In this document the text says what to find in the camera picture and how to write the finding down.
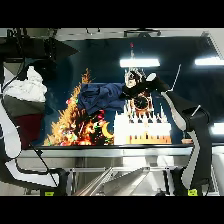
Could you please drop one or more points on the dark red garment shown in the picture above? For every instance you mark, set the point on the dark red garment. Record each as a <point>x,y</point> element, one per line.
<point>30,128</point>

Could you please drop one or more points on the silver frame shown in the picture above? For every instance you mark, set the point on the silver frame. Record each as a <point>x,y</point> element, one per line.
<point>113,168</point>

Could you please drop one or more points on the white garment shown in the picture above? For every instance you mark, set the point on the white garment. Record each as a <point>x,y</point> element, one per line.
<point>28,87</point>

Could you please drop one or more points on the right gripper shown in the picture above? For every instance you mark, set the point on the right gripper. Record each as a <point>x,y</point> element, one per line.
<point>136,90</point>

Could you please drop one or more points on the blue shirt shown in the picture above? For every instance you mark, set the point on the blue shirt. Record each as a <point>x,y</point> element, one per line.
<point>100,96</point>

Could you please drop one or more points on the dark grey garment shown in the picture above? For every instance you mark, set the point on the dark grey garment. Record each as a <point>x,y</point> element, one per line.
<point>25,106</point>

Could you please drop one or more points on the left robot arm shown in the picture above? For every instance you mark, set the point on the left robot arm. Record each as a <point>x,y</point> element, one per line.
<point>10,133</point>

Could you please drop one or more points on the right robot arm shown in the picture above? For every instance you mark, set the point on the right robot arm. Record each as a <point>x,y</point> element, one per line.
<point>196,133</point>

